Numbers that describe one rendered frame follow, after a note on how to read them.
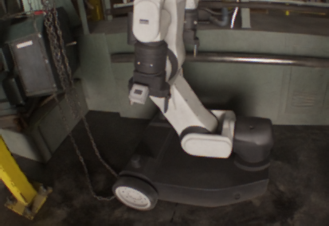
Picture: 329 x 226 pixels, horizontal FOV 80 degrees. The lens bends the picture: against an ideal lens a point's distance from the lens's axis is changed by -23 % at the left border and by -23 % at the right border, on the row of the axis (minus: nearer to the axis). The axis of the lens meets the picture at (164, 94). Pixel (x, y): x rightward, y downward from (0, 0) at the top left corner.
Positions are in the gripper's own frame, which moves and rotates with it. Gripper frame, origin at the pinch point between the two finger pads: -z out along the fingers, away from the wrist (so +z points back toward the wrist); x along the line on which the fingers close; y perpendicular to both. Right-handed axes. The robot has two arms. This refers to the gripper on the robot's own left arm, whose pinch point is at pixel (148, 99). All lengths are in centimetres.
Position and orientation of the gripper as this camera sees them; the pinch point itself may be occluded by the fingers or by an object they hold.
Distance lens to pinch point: 74.0
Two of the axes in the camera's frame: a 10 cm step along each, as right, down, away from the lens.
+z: 0.7, -8.3, -5.5
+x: -9.5, -2.3, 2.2
